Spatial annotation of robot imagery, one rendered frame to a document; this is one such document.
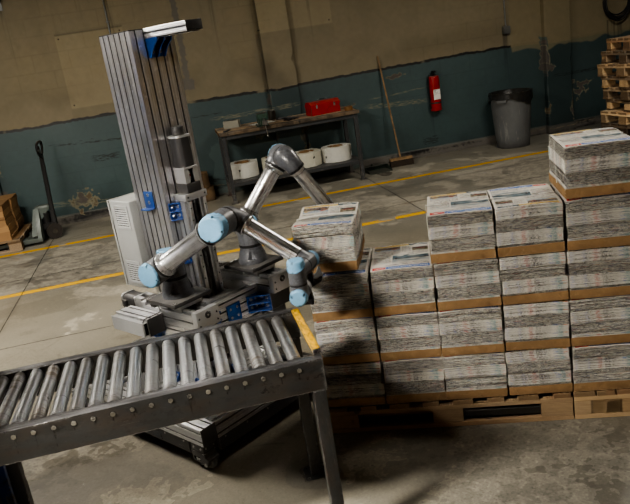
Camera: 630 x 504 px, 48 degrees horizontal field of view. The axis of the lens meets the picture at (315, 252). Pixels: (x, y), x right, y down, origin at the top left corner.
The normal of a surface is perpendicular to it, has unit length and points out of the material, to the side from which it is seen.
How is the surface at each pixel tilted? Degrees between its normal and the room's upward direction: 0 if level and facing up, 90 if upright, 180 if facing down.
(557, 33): 90
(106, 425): 90
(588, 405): 90
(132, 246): 90
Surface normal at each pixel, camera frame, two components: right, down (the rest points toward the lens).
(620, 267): -0.12, 0.30
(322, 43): 0.21, 0.25
